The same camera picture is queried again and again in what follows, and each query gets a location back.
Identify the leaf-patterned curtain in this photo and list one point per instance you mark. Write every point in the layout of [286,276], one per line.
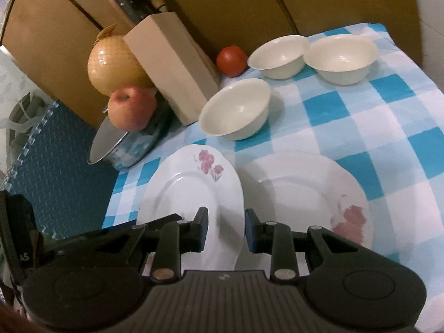
[20,111]

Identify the steel pot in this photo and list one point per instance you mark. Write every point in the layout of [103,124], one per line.
[138,145]

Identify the wooden knife block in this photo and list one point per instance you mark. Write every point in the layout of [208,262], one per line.
[170,66]

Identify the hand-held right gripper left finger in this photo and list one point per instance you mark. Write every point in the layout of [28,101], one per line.
[201,229]

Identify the wooden cabinet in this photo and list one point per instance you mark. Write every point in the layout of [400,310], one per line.
[62,20]

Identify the red-yellow apple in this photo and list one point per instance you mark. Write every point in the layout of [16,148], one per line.
[131,109]

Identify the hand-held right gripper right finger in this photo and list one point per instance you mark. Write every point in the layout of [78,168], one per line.
[251,231]

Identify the glass pot lid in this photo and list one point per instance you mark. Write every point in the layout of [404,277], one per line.
[105,142]

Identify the cream bowl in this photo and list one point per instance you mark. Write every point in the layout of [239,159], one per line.
[341,59]
[236,111]
[277,57]

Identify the red tomato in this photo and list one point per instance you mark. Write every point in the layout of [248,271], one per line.
[231,60]

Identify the small white pink-flower plate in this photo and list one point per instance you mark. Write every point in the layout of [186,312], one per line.
[180,187]

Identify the large white red-flower plate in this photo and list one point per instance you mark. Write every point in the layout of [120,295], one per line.
[295,187]

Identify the blue white checkered tablecloth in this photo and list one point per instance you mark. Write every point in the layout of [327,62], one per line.
[347,128]

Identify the yellow pomelo in net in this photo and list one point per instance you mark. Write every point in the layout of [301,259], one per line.
[111,62]

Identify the teal foam mat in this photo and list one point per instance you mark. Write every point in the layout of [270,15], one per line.
[66,173]

